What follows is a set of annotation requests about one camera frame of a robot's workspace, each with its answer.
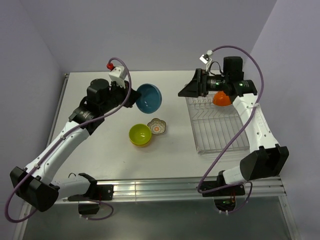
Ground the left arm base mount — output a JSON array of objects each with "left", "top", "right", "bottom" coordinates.
[{"left": 67, "top": 184, "right": 114, "bottom": 221}]

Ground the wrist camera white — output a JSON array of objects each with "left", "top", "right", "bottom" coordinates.
[
  {"left": 108, "top": 65, "right": 127, "bottom": 89},
  {"left": 199, "top": 50, "right": 213, "bottom": 72}
]

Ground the patterned flower-shaped bowl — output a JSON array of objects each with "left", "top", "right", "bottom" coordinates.
[{"left": 147, "top": 118, "right": 167, "bottom": 135}]

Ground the yellow orange bowl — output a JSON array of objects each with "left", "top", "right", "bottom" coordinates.
[{"left": 131, "top": 140, "right": 152, "bottom": 148}]

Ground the lime green bowl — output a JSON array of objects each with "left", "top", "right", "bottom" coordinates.
[{"left": 128, "top": 123, "right": 152, "bottom": 144}]

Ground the aluminium table edge rail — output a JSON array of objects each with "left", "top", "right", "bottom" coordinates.
[{"left": 54, "top": 176, "right": 287, "bottom": 203}]

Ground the steel wire dish rack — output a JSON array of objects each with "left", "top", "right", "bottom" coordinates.
[{"left": 186, "top": 94, "right": 243, "bottom": 155}]

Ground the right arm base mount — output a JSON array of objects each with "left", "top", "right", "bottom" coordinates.
[{"left": 202, "top": 185, "right": 245, "bottom": 212}]

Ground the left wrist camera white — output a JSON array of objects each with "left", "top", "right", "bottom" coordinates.
[{"left": 108, "top": 65, "right": 127, "bottom": 89}]

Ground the white bowl orange outside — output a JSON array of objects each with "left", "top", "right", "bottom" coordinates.
[{"left": 212, "top": 91, "right": 232, "bottom": 107}]

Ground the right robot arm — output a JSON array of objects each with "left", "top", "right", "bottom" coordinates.
[{"left": 178, "top": 56, "right": 289, "bottom": 195}]

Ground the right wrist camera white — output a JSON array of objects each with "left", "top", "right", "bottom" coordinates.
[{"left": 199, "top": 50, "right": 213, "bottom": 72}]

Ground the blue ceramic bowl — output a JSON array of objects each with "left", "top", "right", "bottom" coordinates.
[{"left": 136, "top": 83, "right": 162, "bottom": 114}]

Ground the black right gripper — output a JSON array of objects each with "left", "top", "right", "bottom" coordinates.
[{"left": 177, "top": 68, "right": 229, "bottom": 98}]

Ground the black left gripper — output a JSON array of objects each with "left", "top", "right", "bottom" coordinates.
[{"left": 100, "top": 78, "right": 142, "bottom": 114}]

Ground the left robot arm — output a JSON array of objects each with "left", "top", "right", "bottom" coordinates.
[{"left": 10, "top": 78, "right": 140, "bottom": 212}]

